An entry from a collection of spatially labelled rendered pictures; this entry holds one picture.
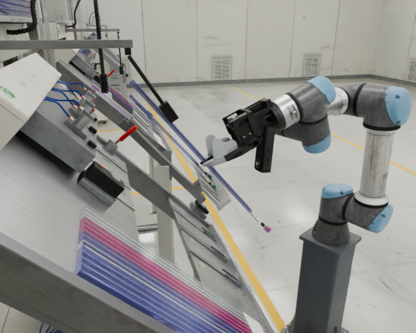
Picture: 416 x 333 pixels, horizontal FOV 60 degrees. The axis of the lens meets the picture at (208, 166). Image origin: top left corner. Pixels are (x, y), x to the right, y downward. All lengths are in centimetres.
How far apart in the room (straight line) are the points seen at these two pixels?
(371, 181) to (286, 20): 827
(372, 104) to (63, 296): 106
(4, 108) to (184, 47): 815
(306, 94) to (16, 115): 61
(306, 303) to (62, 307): 139
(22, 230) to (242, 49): 869
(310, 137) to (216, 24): 796
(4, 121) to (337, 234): 127
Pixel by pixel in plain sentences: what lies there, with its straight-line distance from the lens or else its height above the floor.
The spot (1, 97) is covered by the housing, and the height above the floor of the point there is 128.
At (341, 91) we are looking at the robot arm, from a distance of 129.
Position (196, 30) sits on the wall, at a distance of 871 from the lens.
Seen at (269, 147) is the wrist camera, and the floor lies 111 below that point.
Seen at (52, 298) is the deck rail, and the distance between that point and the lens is 48.
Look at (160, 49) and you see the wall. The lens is 856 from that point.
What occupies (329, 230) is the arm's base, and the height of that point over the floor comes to 61.
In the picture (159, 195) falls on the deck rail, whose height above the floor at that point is 87.
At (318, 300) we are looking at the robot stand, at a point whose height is 28.
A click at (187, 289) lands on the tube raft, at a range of 70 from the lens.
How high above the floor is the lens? 138
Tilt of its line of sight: 22 degrees down
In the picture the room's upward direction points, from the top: straight up
